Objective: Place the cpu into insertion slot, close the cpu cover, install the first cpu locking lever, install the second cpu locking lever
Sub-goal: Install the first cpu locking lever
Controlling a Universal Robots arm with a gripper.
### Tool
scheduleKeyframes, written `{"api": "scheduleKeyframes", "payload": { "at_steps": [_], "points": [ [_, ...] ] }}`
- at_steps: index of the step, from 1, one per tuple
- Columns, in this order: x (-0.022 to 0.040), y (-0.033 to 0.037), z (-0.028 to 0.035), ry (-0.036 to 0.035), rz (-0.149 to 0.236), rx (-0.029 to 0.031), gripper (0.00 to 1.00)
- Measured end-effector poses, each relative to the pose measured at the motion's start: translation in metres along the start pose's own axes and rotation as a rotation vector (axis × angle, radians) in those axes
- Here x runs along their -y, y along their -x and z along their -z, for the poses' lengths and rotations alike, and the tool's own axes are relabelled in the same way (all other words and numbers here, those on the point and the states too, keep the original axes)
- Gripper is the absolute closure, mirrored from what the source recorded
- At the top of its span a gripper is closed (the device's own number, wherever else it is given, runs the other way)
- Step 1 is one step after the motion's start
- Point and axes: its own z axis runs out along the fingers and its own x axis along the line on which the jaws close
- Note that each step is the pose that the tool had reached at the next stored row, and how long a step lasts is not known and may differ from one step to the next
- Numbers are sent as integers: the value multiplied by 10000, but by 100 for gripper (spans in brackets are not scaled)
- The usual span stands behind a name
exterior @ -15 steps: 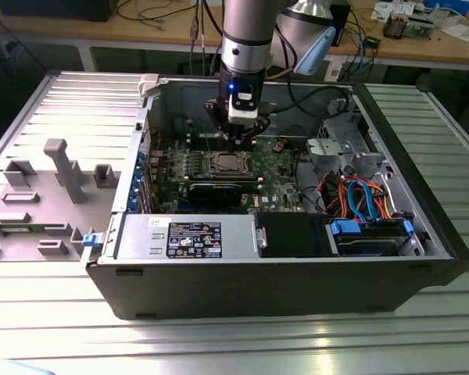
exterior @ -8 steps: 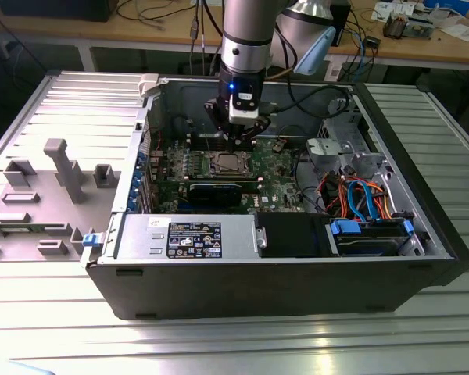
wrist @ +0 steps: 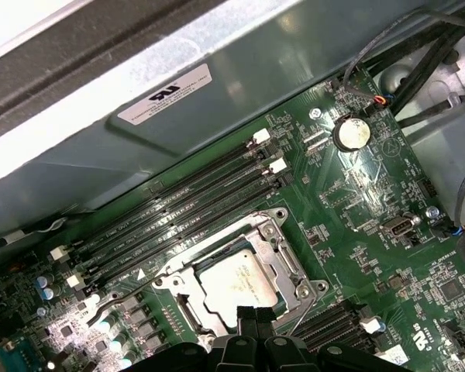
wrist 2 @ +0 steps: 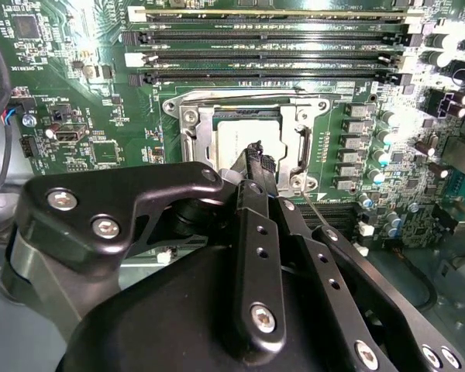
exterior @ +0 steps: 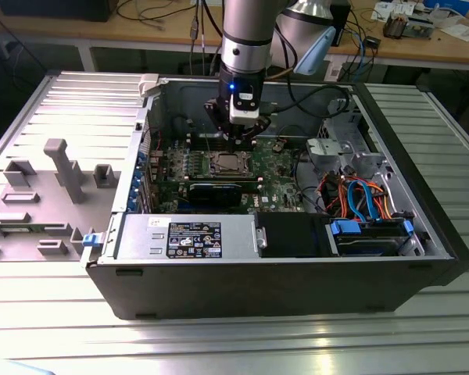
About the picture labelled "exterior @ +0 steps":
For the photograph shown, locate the hard disk in blue carrier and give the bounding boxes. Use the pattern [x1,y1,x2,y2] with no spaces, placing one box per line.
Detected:
[328,218,415,257]

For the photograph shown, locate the grey electronic device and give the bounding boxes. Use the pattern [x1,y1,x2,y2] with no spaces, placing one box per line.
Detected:
[404,11,435,40]

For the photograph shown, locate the blue hanging cable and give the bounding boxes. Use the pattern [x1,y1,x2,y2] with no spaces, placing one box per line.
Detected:
[351,30,376,75]

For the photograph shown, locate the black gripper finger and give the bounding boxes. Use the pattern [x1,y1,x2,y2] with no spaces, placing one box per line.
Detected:
[237,115,273,152]
[202,99,238,152]

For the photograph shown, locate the green motherboard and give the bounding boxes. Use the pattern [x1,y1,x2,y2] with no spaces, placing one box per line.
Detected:
[148,134,310,214]

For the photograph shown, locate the orange power wire bundle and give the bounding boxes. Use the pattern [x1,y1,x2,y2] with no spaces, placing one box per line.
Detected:
[335,177,395,220]

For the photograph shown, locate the silver CPU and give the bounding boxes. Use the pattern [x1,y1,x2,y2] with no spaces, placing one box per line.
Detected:
[217,155,240,171]

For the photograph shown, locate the white QR code tag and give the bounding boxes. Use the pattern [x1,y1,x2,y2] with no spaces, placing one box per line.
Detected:
[327,58,343,81]

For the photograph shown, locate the metal socket cover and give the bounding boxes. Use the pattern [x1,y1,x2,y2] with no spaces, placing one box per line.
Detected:
[206,151,252,176]

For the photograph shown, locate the silver drive cage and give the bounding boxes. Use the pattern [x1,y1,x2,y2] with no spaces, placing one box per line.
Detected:
[308,97,429,257]

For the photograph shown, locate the blue expansion slot clips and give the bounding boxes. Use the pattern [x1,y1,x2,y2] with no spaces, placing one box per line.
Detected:
[127,150,148,214]

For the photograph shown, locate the red data wire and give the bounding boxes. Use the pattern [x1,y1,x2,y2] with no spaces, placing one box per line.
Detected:
[315,173,339,215]

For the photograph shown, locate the white printed cards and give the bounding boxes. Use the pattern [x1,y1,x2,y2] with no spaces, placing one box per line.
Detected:
[371,0,396,20]

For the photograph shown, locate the white paper sheets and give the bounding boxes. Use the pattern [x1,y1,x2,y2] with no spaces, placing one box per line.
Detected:
[439,21,469,43]

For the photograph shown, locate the black power supply label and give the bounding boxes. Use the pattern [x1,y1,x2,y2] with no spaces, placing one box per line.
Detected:
[166,221,223,259]

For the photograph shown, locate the black PC case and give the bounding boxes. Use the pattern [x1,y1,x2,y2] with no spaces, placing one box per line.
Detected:
[80,72,469,322]

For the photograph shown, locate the black camera cable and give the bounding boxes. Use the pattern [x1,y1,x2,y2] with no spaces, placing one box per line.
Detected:
[260,27,355,118]

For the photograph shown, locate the black cable loop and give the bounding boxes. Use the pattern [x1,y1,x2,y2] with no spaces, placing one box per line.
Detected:
[292,145,328,214]

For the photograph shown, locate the grey parts rack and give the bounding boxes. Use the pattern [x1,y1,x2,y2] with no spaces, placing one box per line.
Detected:
[0,138,122,263]

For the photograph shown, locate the blue data wire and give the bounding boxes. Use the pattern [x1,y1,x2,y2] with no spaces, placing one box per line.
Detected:
[346,181,380,223]

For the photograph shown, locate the blue cardboard box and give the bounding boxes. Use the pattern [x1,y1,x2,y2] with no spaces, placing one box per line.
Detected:
[421,0,469,17]

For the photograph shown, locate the black graphics card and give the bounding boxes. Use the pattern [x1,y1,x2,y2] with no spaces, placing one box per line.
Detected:
[156,176,260,210]

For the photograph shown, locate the silver power supply unit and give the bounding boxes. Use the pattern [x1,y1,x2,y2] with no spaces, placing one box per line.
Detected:
[115,213,257,261]

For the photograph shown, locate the tall black box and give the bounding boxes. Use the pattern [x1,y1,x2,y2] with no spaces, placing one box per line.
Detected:
[330,0,353,48]

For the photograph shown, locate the white camera with black mount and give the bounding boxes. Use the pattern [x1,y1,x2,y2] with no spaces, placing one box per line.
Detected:
[228,88,262,126]

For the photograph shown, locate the copper coil component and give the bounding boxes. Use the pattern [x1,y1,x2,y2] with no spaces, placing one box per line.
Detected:
[382,10,406,40]

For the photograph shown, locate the white plastic case latch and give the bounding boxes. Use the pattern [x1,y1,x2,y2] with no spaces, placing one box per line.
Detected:
[138,73,159,98]

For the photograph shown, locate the black RAM slot bank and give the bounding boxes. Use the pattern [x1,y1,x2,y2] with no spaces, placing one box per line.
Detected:
[187,131,259,152]

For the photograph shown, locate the hanging grey USB cable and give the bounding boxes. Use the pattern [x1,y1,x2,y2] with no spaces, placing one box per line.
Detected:
[189,0,206,75]

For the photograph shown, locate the wooden workbench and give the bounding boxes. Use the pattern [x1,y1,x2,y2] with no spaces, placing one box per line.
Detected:
[0,0,469,72]

